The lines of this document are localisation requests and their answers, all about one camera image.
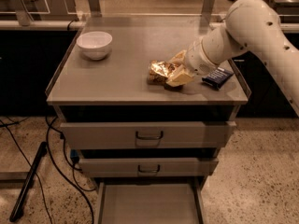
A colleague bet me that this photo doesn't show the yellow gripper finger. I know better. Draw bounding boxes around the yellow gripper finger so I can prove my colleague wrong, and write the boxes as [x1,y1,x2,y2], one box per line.
[168,49,187,65]
[166,64,194,87]

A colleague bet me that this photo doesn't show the dark blue snack packet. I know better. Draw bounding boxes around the dark blue snack packet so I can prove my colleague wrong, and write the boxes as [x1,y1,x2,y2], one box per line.
[202,67,234,90]

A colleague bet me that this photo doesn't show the grey drawer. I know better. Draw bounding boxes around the grey drawer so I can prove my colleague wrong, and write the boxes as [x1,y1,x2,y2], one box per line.
[61,121,236,149]
[94,177,208,224]
[78,158,219,177]

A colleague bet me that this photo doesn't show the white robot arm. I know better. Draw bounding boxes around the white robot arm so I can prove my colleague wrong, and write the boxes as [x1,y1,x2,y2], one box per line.
[171,0,299,115]

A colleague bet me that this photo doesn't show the grey middle drawer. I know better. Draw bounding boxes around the grey middle drawer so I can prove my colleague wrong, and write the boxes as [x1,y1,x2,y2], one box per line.
[78,158,219,177]

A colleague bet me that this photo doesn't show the black bar on floor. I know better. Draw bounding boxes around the black bar on floor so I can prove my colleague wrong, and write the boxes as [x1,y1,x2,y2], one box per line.
[9,142,47,222]

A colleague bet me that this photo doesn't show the grey metal drawer cabinet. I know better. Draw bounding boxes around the grey metal drawer cabinet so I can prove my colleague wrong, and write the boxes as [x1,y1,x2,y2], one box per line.
[48,16,250,183]

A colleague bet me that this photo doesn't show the thin black floor cable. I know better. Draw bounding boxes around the thin black floor cable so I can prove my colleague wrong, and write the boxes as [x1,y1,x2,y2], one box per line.
[0,119,54,224]

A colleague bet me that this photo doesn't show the grey top drawer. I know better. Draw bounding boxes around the grey top drawer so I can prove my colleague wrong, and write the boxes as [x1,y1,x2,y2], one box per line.
[61,121,236,149]

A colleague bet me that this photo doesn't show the grey bottom drawer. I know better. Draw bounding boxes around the grey bottom drawer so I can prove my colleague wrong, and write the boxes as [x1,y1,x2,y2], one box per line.
[94,177,208,224]

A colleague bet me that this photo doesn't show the white horizontal rail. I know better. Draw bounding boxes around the white horizontal rail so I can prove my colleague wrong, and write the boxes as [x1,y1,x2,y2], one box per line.
[0,21,299,34]

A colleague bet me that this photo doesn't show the white ceramic bowl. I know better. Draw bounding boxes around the white ceramic bowl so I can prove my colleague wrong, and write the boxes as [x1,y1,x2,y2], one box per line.
[76,31,113,61]

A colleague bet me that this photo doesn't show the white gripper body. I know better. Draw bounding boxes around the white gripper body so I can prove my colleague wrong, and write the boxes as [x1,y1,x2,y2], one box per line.
[185,36,217,76]

